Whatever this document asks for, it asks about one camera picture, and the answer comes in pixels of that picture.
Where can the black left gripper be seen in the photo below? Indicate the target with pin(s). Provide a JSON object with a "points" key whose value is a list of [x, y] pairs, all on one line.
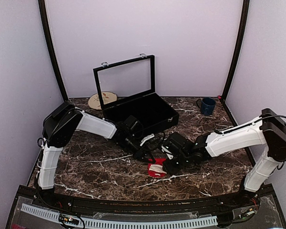
{"points": [[142, 151]]}

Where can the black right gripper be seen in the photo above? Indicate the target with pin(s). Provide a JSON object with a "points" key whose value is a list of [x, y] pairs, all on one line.
{"points": [[170, 169]]}

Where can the red and white sock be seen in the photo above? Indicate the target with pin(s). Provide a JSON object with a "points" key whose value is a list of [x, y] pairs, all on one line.
{"points": [[156, 170]]}

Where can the black compartment display box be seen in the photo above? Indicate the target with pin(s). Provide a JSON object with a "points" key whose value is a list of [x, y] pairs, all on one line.
{"points": [[133, 81]]}

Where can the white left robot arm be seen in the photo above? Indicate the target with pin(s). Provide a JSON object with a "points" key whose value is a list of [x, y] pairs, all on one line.
{"points": [[60, 125]]}

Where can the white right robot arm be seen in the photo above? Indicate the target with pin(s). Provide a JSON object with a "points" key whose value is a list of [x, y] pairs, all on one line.
{"points": [[268, 129]]}

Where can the floral ceramic plate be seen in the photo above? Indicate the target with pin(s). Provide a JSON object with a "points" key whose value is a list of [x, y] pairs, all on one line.
{"points": [[107, 97]]}

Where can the blue enamel mug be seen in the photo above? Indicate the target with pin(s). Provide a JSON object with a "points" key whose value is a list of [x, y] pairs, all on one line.
{"points": [[206, 105]]}

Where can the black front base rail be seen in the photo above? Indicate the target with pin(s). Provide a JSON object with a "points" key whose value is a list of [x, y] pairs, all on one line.
{"points": [[85, 205]]}

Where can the white slotted cable duct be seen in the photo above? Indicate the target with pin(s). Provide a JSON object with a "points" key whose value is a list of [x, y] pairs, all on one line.
{"points": [[122, 221]]}

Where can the black left frame post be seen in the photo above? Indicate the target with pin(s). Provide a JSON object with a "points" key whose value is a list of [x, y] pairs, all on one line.
{"points": [[50, 47]]}

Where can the black frame post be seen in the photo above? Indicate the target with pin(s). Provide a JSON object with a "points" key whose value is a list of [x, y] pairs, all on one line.
{"points": [[237, 49], [50, 47]]}

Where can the black right frame post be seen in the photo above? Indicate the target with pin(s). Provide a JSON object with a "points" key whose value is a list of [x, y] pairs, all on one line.
{"points": [[237, 49]]}

